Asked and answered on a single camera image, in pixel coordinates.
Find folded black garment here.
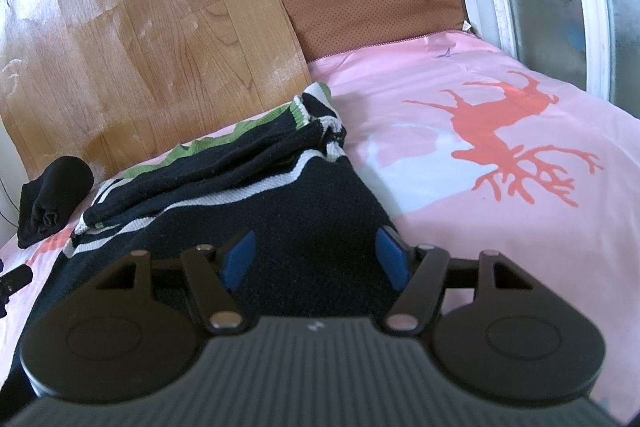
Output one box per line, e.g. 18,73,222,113
17,156,94,249

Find black green white knit sweater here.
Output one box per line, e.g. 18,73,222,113
1,83,398,424

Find wood pattern board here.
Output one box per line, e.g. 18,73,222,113
1,0,309,178

